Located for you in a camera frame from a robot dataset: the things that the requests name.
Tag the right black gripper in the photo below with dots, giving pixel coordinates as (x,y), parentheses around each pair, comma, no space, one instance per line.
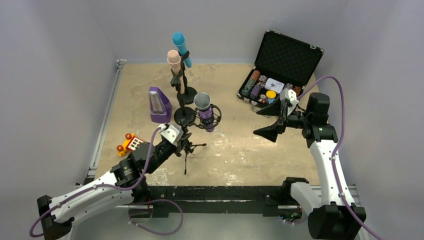
(282,120)

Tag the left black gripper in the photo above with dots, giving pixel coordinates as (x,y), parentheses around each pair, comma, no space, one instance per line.
(182,141)

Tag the black tripod shock-mount stand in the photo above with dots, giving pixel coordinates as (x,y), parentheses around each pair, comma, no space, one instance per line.
(200,131)

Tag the black round-base mic stand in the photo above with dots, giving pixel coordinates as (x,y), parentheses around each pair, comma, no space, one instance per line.
(189,92)

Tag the purple glitter microphone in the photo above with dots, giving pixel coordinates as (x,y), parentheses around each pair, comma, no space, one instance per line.
(202,102)

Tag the pink microphone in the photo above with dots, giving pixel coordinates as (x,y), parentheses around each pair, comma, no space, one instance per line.
(174,60)

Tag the blue microphone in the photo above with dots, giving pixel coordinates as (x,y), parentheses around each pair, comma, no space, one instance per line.
(179,41)

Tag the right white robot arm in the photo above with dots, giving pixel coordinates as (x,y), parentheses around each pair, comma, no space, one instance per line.
(334,214)

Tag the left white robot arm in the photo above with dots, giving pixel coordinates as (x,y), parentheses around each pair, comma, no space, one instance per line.
(124,184)

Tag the red toy block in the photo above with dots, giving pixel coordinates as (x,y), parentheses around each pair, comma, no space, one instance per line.
(134,144)

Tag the purple metronome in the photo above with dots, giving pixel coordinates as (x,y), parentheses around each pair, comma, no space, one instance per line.
(160,106)

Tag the yellow toy block with knobs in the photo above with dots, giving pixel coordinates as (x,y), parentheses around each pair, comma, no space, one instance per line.
(123,148)

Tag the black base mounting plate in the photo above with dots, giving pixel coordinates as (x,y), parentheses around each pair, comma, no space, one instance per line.
(268,201)

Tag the black poker chip case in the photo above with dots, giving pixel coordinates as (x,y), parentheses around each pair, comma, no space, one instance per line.
(284,59)

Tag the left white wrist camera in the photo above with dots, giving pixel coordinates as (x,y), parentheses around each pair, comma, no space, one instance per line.
(171,132)

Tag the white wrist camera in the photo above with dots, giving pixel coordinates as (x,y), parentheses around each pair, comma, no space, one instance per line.
(171,132)
(289,101)

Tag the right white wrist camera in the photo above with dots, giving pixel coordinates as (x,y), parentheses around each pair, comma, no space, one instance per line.
(289,101)

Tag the aluminium frame rail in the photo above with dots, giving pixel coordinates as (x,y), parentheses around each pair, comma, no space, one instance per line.
(94,162)

